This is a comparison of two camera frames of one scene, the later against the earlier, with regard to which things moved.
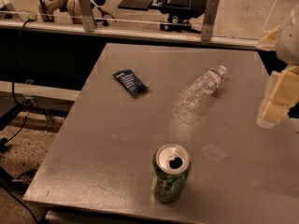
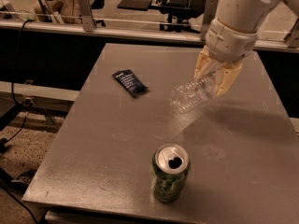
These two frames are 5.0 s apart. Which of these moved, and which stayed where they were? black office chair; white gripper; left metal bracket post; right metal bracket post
Moved: white gripper
Stayed: right metal bracket post; black office chair; left metal bracket post
